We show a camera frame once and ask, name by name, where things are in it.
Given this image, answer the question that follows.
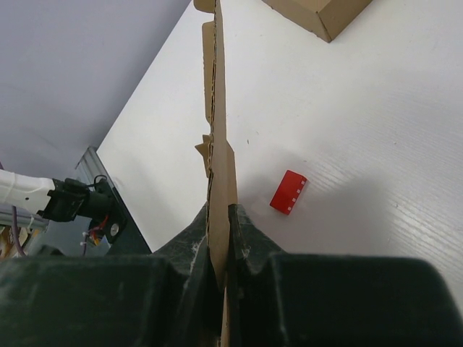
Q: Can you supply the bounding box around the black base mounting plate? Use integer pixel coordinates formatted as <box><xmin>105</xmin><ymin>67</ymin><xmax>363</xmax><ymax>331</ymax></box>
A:
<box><xmin>98</xmin><ymin>180</ymin><xmax>151</xmax><ymax>255</ymax></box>

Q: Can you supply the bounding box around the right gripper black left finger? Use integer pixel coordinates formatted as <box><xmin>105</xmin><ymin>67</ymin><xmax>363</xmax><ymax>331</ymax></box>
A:
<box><xmin>1</xmin><ymin>210</ymin><xmax>223</xmax><ymax>346</ymax></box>

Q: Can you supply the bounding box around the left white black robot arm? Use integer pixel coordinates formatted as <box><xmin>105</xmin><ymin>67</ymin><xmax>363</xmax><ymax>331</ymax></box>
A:
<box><xmin>1</xmin><ymin>169</ymin><xmax>127</xmax><ymax>244</ymax></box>

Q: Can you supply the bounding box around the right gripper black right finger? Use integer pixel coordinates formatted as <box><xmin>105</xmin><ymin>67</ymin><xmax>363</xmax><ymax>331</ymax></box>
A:
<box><xmin>229</xmin><ymin>205</ymin><xmax>462</xmax><ymax>346</ymax></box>

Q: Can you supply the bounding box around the small red plastic block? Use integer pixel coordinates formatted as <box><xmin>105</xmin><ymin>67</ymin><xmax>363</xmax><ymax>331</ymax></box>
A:
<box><xmin>270</xmin><ymin>170</ymin><xmax>309</xmax><ymax>215</ymax></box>

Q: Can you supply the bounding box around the large closed cardboard box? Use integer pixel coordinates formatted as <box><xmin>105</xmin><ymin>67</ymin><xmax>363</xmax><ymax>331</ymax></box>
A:
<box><xmin>264</xmin><ymin>0</ymin><xmax>372</xmax><ymax>43</ymax></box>

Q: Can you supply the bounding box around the aluminium frame rail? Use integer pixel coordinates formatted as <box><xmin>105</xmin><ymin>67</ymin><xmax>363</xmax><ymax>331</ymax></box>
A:
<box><xmin>74</xmin><ymin>147</ymin><xmax>114</xmax><ymax>196</ymax></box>

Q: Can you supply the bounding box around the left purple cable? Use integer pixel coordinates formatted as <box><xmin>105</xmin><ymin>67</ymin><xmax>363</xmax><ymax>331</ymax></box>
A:
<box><xmin>0</xmin><ymin>162</ymin><xmax>30</xmax><ymax>258</ymax></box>

